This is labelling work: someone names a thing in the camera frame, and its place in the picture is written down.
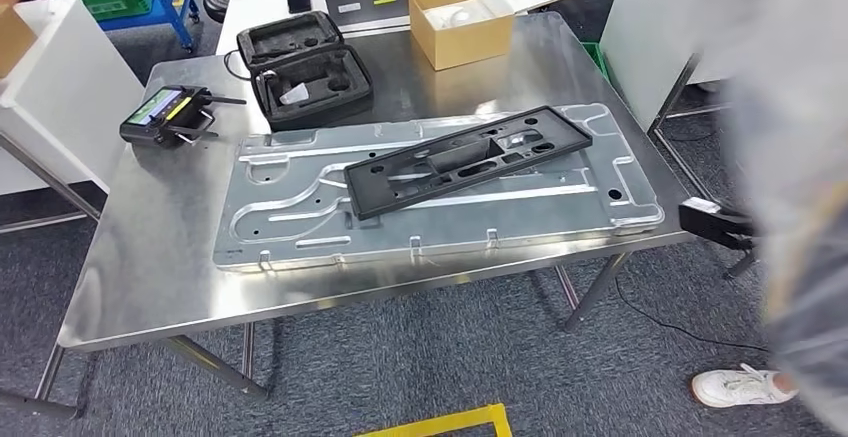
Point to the black remote controller with screen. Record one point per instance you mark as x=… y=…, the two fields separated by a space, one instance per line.
x=162 y=119

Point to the tan cardboard box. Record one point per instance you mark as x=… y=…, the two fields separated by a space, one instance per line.
x=13 y=36

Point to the black plastic frame part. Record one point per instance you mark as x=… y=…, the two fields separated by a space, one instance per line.
x=457 y=156

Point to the steel workbench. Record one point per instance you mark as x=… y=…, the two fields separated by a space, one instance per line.
x=166 y=275

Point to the person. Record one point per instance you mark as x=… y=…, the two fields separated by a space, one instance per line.
x=729 y=388

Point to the white paper slip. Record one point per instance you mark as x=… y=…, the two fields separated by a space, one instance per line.
x=295 y=95

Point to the black smartphone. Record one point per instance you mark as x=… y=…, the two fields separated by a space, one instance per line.
x=299 y=0

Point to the open cardboard box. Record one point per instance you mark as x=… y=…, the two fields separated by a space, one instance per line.
x=464 y=46

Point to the white foam insert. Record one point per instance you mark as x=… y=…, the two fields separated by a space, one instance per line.
x=457 y=16

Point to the stamped sheet metal panel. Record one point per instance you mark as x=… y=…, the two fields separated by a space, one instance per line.
x=530 y=215

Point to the blue metal cart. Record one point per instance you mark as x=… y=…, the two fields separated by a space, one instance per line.
x=164 y=3

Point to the black foam lined case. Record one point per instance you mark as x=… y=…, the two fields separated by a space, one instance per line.
x=291 y=33

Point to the black round stool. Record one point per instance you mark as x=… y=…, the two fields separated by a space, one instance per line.
x=218 y=0

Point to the steel table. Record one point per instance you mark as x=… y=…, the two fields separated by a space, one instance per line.
x=50 y=179
x=675 y=93

